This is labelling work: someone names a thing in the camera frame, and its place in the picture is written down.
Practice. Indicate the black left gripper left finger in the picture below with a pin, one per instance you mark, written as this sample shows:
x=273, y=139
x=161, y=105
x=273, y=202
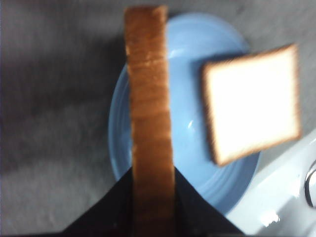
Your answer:
x=111, y=216

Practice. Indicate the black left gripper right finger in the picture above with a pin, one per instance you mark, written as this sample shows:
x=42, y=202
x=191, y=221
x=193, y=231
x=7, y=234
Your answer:
x=194, y=217

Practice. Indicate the white bread slice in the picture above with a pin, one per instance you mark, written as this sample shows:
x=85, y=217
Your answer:
x=251, y=102
x=152, y=154

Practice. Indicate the mint green breakfast maker base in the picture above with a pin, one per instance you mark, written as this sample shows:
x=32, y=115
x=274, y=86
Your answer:
x=274, y=204

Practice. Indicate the right silver control knob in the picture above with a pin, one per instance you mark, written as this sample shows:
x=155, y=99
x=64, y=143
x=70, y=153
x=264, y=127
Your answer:
x=310, y=186

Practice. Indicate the blue ceramic plate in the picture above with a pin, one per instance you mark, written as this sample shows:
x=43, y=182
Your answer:
x=194, y=38

